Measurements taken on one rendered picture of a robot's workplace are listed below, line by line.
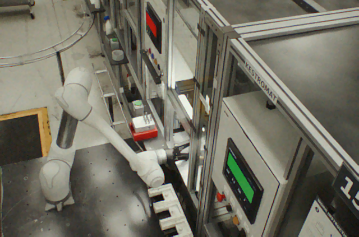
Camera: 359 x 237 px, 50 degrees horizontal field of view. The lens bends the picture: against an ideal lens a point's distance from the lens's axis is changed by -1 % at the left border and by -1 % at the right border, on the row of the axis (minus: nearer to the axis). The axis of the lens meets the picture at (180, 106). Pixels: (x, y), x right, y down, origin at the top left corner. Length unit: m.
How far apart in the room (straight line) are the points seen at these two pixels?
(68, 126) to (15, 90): 2.38
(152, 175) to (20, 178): 1.02
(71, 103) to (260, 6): 1.01
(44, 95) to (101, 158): 1.88
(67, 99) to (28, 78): 2.82
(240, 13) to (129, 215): 1.42
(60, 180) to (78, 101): 0.59
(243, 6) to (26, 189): 1.78
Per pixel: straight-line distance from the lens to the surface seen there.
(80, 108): 1.98
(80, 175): 2.66
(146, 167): 2.07
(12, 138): 4.02
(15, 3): 5.92
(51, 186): 2.38
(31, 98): 4.46
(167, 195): 2.25
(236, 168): 1.41
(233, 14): 1.54
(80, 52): 5.08
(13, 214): 2.58
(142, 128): 2.46
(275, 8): 1.64
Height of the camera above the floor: 2.69
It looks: 40 degrees down
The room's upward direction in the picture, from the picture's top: 3 degrees clockwise
